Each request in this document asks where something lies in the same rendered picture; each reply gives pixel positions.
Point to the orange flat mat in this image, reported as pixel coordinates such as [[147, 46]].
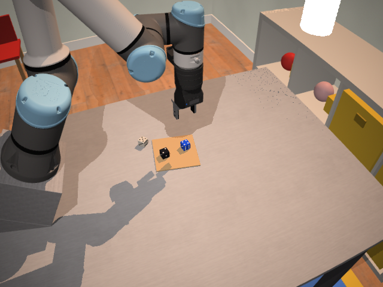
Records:
[[178, 158]]

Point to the blue die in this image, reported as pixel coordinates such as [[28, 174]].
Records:
[[185, 145]]

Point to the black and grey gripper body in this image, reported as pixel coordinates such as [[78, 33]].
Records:
[[188, 73]]

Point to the white die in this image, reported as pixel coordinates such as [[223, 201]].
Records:
[[142, 141]]

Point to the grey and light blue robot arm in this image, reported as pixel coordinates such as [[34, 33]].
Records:
[[43, 100]]

